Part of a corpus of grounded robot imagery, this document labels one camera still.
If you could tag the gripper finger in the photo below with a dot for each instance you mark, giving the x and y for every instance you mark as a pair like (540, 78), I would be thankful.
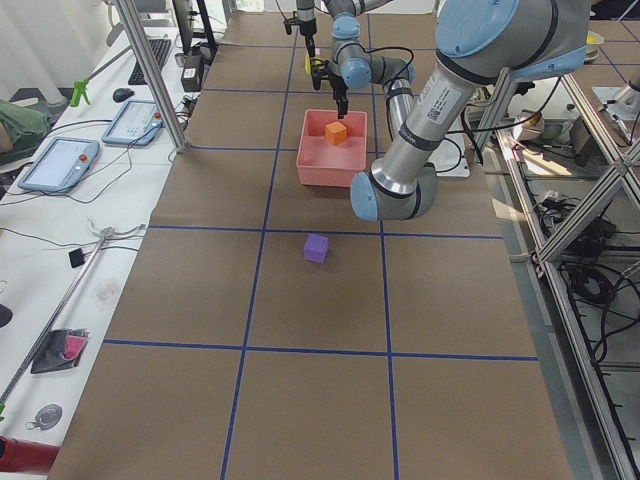
(317, 82)
(342, 104)

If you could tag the purple foam block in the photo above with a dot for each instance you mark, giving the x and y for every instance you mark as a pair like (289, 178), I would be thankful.
(316, 248)

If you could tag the black rectangular box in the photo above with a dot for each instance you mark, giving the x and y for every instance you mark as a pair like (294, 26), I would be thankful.
(192, 73)

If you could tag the orange foam block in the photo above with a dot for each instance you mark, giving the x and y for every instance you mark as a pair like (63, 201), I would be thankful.
(335, 132)

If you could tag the pink and grey pouch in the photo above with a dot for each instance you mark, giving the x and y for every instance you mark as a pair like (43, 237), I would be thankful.
(61, 350)

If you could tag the black computer mouse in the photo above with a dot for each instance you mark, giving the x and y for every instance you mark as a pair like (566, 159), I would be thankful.
(121, 94)

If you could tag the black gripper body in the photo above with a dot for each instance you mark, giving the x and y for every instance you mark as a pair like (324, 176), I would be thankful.
(337, 86)
(305, 16)

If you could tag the near teach pendant tablet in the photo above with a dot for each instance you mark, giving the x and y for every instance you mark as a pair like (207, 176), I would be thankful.
(61, 165)

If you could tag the white pedestal column base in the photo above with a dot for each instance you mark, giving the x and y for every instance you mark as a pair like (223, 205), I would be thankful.
(449, 158)

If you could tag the aluminium frame post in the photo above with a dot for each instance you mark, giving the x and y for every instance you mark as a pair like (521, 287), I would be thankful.
(129, 18)

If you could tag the far teach pendant tablet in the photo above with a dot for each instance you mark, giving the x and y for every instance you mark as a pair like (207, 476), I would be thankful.
(137, 123)

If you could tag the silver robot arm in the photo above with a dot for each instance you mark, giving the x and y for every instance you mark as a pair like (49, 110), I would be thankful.
(353, 8)
(475, 40)

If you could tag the pink plastic bin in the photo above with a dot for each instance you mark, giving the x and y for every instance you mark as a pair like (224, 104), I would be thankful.
(320, 162)

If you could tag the black computer monitor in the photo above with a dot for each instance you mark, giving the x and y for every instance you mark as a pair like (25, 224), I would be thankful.
(184, 15)

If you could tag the green handled grabber tool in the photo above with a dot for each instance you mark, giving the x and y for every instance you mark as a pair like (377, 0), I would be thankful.
(80, 86)

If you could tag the teach pendant tablet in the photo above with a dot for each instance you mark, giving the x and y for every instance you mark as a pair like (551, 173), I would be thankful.
(137, 123)
(61, 165)

